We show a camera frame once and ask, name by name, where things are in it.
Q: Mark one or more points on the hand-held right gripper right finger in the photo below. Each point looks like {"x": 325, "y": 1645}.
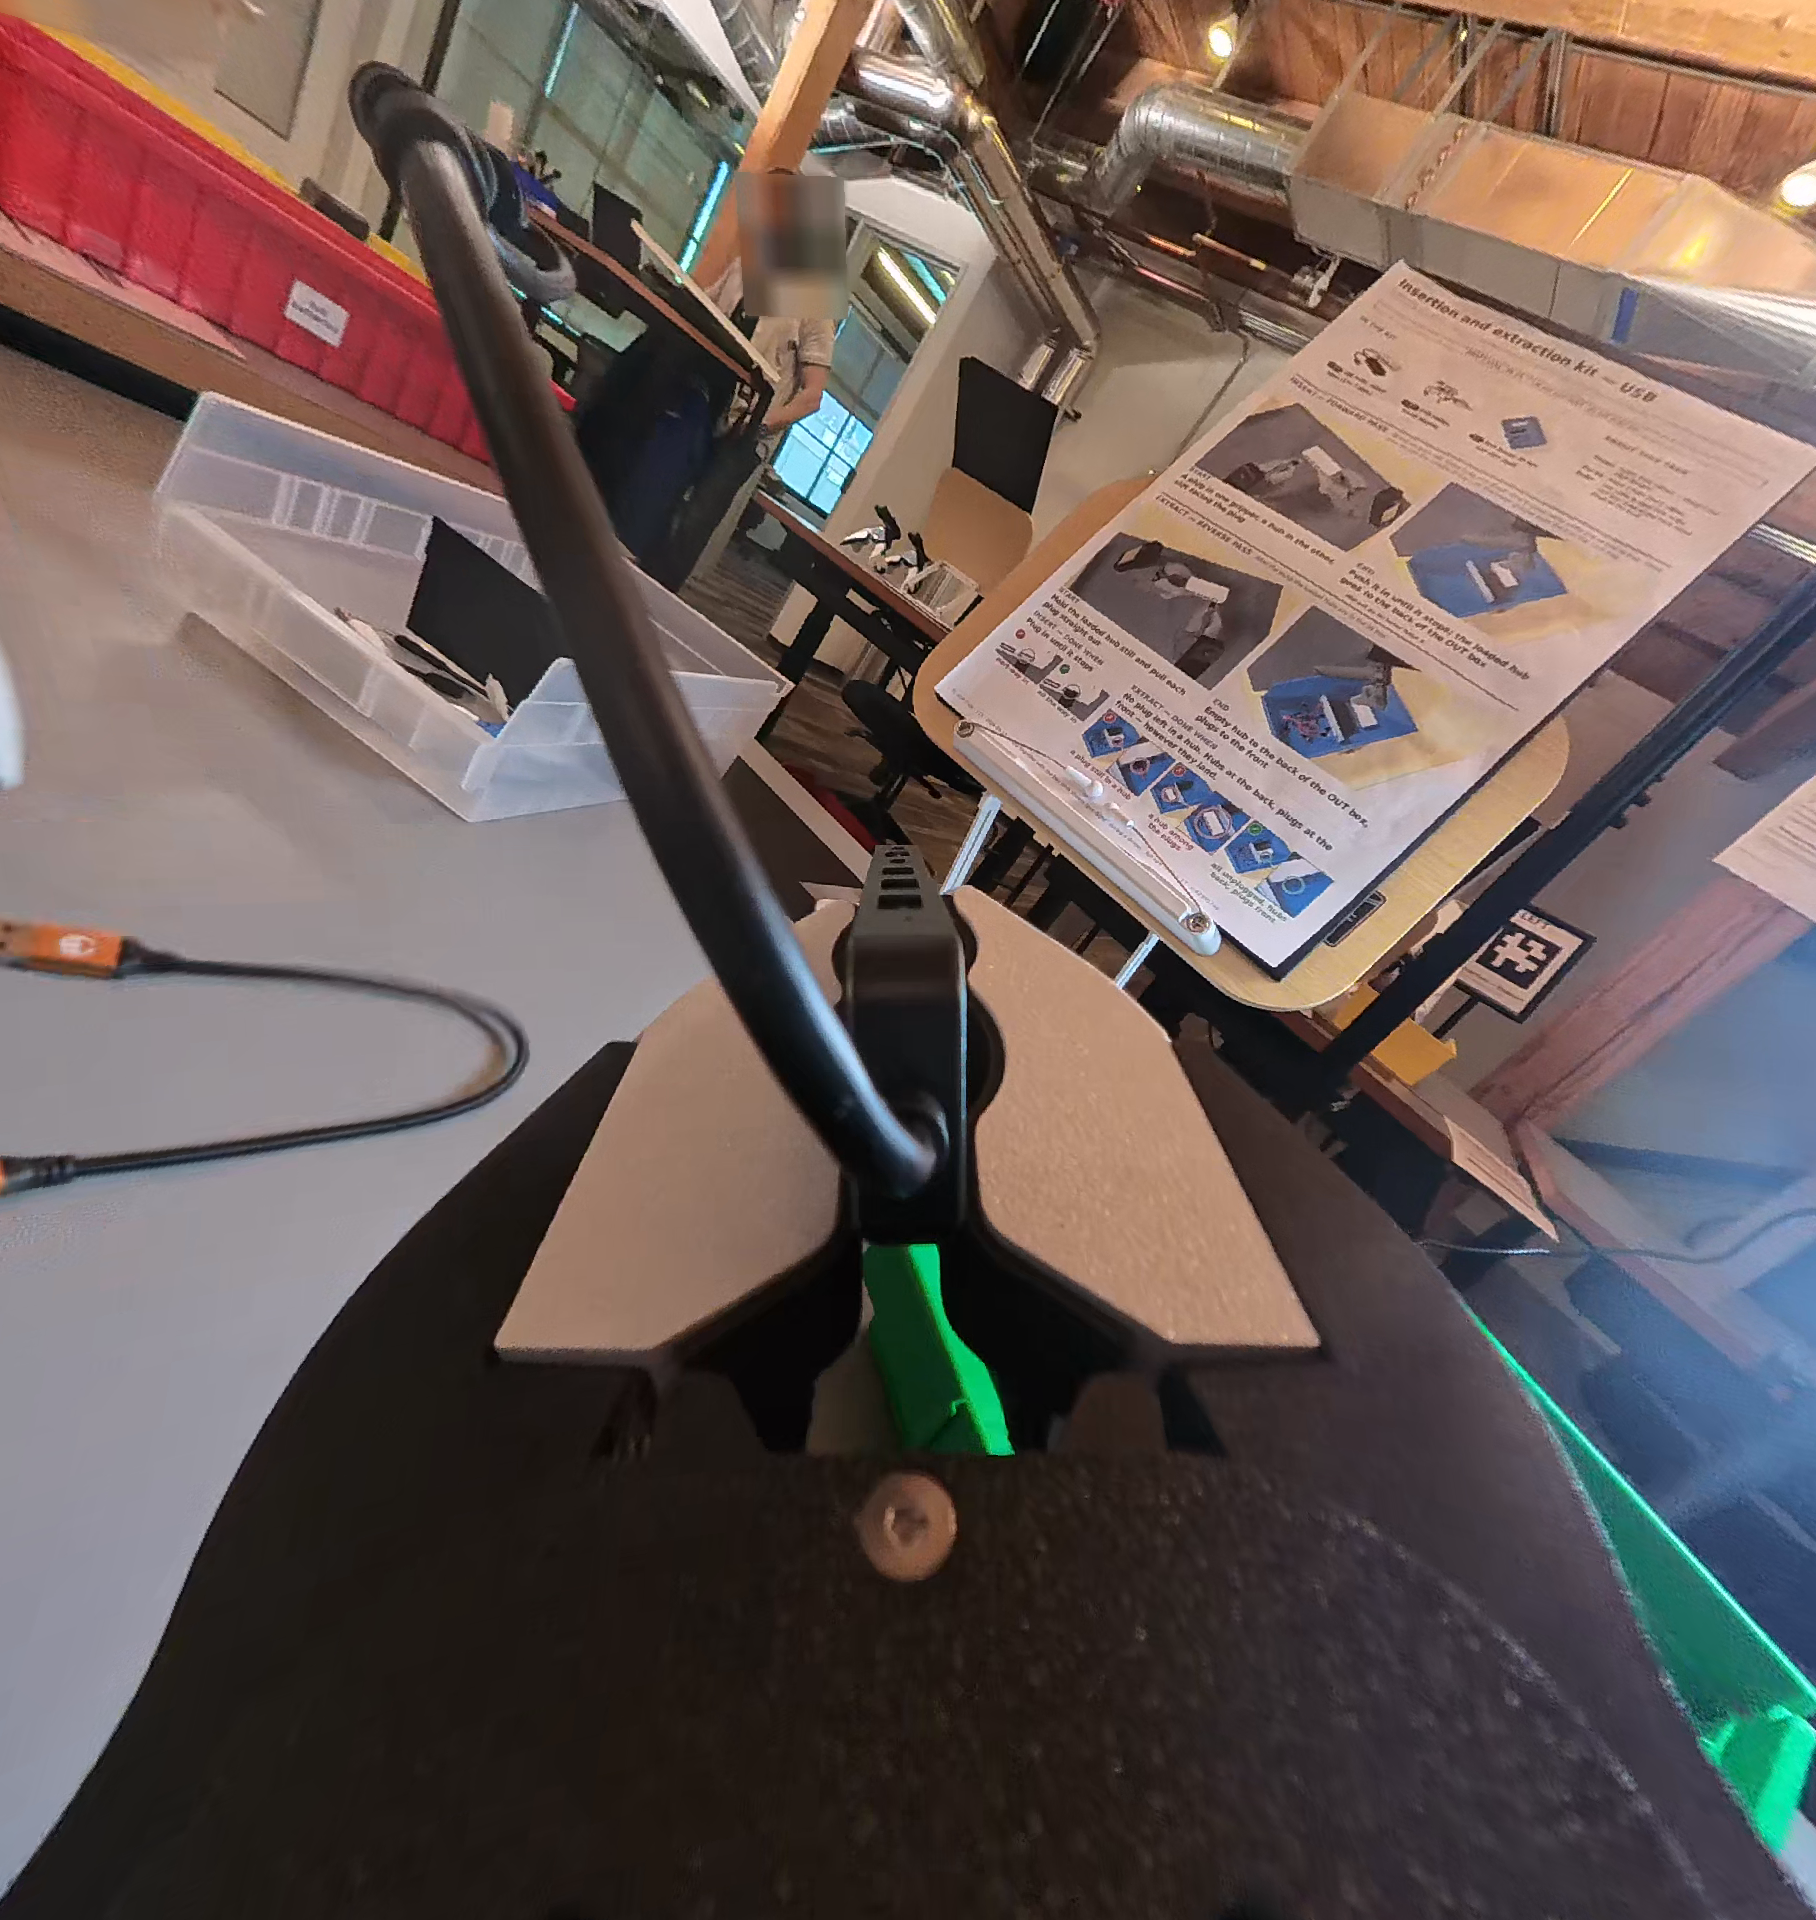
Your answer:
{"x": 1119, "y": 1171}

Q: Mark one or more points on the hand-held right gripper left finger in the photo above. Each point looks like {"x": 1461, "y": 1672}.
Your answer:
{"x": 652, "y": 1202}

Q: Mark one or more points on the black usb hub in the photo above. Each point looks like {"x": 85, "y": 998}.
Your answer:
{"x": 906, "y": 1020}

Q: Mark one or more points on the green plastic bin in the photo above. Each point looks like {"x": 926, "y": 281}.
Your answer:
{"x": 924, "y": 1349}

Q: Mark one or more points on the white clip bar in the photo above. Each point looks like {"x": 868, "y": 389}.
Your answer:
{"x": 1089, "y": 837}

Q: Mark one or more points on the wooden easel board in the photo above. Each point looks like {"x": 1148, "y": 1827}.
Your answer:
{"x": 1431, "y": 885}

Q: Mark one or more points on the clear plastic organizer box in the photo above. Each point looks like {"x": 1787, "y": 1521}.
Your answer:
{"x": 547, "y": 764}

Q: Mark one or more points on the black white marker sign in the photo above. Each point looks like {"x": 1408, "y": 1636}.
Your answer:
{"x": 1531, "y": 961}

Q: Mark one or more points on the black office chair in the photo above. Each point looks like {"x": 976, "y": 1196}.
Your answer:
{"x": 894, "y": 730}

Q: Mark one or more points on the black divider panel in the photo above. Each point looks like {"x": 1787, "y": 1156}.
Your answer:
{"x": 474, "y": 616}

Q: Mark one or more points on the red plastic bin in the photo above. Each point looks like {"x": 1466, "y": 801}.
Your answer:
{"x": 144, "y": 211}

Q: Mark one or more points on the wooden table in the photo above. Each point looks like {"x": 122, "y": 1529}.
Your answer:
{"x": 846, "y": 565}

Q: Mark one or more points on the black stand pole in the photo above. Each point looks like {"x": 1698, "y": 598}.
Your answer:
{"x": 1673, "y": 731}

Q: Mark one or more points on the printed instruction poster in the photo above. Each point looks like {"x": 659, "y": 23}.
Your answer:
{"x": 1449, "y": 525}

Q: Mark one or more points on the white paper sheet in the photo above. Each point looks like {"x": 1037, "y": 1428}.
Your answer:
{"x": 1809, "y": 841}

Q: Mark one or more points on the dark standing desk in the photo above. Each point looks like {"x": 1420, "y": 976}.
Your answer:
{"x": 669, "y": 310}

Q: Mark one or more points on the round silver ventilation duct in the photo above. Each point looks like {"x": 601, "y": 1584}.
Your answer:
{"x": 1194, "y": 128}

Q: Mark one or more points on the rectangular metal duct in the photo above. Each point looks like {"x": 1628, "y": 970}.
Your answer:
{"x": 1522, "y": 197}

